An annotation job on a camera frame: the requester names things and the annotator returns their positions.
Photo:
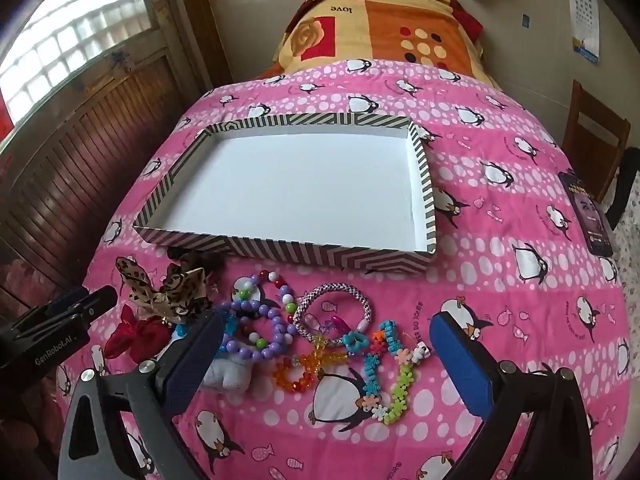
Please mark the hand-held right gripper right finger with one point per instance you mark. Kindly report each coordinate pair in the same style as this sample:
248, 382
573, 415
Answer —
462, 365

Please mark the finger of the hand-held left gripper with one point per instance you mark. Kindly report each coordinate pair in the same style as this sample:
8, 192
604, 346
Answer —
67, 297
97, 302

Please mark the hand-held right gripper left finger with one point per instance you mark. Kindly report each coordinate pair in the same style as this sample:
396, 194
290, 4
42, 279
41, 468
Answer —
192, 360

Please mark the white plush scrunchie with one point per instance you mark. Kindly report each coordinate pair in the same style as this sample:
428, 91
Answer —
227, 375

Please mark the dark leopard print hair bow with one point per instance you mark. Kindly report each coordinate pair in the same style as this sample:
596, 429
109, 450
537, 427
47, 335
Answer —
131, 272

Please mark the tan leopard print hair bow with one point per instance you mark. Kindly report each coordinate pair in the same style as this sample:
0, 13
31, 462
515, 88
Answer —
182, 297

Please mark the striped cardboard box lid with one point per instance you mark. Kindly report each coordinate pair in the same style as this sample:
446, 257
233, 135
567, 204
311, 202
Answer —
300, 185

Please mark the dark brown scrunchie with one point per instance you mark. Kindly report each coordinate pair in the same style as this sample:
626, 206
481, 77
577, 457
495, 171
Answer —
197, 259

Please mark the pink penguin print blanket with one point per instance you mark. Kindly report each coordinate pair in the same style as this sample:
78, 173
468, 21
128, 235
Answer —
500, 210

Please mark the black smartphone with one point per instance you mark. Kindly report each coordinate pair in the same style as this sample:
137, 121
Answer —
590, 220

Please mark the black and white cloth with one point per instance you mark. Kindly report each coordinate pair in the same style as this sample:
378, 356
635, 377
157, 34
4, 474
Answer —
625, 185

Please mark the wooden chair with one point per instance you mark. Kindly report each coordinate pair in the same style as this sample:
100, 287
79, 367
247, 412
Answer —
595, 130

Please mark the barred window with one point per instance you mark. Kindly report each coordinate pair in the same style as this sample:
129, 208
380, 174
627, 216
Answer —
75, 25

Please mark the red cloth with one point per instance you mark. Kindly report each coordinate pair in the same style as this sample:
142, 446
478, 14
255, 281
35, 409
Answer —
467, 20

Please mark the orange patterned pillow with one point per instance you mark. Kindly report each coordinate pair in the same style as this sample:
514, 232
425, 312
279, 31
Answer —
390, 25

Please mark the small dark wall sticker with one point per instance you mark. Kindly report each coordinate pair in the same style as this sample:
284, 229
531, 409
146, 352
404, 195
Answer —
525, 20

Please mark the wall calendar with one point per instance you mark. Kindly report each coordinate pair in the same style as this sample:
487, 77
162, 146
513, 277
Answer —
585, 10

